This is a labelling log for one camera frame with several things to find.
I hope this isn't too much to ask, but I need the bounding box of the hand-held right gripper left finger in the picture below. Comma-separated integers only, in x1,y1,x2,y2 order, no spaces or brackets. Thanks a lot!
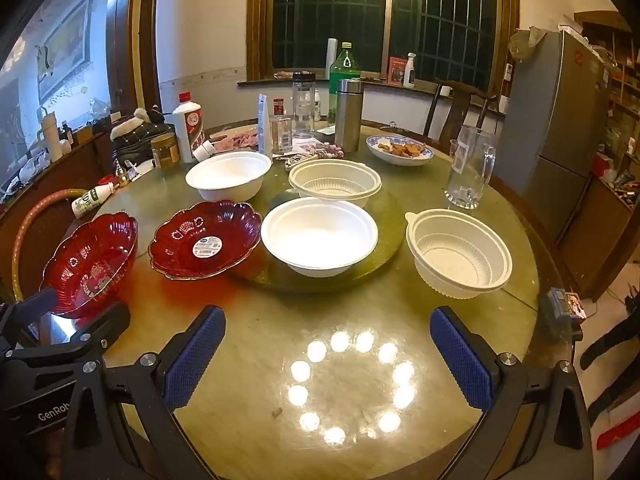
60,305,227,480

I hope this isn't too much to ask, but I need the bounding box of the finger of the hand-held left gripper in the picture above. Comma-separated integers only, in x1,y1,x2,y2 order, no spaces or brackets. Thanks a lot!
10,302,131,367
10,287,58,323

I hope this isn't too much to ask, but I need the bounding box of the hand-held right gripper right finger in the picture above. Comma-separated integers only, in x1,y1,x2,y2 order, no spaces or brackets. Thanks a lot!
430,306,596,480

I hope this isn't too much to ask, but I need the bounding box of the red scalloped glass plate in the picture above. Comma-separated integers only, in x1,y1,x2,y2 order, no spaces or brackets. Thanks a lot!
40,211,139,319

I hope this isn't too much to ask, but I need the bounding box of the ribbed white plastic bowl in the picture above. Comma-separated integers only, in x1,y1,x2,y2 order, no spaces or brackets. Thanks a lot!
288,158,384,209
404,208,514,300

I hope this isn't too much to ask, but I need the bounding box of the red scalloped plate white sticker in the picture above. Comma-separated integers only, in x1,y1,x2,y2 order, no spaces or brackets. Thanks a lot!
148,199,264,281

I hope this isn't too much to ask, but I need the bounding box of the smooth white bowl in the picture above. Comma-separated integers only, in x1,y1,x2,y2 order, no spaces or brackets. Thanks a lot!
260,196,379,277
185,150,273,203

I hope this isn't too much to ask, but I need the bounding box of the multicoloured hula hoop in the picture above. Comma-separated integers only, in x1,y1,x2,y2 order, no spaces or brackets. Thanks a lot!
12,188,92,302

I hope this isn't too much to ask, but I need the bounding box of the dark card box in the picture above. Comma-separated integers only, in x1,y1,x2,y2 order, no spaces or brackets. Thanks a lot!
544,287,587,342

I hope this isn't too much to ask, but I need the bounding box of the white yogurt bottle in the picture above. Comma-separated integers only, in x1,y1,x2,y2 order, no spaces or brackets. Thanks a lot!
71,183,115,220

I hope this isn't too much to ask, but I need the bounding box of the wooden sideboard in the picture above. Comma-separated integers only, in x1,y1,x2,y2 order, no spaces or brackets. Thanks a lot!
0,130,121,281

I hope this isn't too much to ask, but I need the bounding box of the green glass turntable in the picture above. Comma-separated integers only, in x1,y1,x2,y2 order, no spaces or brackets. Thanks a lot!
229,180,405,294

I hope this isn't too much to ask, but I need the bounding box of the small gold perfume bottle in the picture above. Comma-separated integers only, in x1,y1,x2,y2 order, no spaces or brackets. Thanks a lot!
114,158,142,189

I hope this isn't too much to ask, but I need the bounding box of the cream tumbler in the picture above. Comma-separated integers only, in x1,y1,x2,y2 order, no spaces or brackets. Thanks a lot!
41,107,64,162

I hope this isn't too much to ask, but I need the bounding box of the low wooden cabinet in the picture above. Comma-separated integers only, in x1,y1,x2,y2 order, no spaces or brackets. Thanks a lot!
556,174,637,302

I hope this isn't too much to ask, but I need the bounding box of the clear glass pitcher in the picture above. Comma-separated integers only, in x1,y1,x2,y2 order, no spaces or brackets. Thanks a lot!
444,124,497,210

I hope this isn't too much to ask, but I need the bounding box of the jar with gold lid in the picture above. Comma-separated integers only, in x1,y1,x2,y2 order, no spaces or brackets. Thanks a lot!
150,133,181,169

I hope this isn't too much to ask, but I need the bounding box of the blue patterned plate with food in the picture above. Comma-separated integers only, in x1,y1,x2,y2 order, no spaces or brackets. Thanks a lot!
366,134,435,166

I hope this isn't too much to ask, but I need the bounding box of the white liquor bottle red cap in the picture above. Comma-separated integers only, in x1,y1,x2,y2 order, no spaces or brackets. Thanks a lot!
172,92,204,164

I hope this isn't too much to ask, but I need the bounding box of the tray of sliced meat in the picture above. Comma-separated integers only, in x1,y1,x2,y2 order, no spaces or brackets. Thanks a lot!
209,129,261,154

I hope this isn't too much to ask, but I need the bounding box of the small glass liquor bottle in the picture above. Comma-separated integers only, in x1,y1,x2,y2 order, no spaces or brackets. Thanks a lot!
270,98,293,156

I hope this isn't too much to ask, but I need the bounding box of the key bunch with pink beads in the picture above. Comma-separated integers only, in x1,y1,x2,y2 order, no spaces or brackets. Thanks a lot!
284,142,346,164

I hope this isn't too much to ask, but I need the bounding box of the white tube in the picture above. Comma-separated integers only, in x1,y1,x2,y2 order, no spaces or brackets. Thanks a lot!
258,93,274,159

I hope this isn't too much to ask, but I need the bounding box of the dark wooden chair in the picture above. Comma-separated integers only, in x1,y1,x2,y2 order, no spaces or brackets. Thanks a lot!
422,79,497,144

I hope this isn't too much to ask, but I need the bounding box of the framed painting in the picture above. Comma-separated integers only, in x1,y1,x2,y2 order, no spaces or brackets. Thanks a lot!
37,0,97,104

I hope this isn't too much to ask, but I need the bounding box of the grey refrigerator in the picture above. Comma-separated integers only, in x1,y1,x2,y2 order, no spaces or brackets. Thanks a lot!
499,27,612,242

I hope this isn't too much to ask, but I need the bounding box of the steel thermos flask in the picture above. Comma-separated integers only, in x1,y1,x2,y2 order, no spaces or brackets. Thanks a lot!
334,78,363,153

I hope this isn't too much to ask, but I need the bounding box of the clear bottle black lid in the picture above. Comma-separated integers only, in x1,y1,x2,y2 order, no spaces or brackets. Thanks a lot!
292,71,317,140

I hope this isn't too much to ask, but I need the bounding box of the cluttered wooden shelf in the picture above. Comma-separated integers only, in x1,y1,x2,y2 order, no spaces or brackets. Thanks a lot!
574,10,640,202

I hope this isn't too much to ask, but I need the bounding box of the green plastic bottle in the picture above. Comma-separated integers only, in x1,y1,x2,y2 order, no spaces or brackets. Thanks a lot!
328,42,361,126

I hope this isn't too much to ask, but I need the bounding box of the white paper roll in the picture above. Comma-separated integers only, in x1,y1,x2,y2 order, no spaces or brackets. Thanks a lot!
325,38,341,81

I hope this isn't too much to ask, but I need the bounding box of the wooden framed window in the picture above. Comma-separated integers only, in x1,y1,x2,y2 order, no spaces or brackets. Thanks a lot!
246,0,522,97

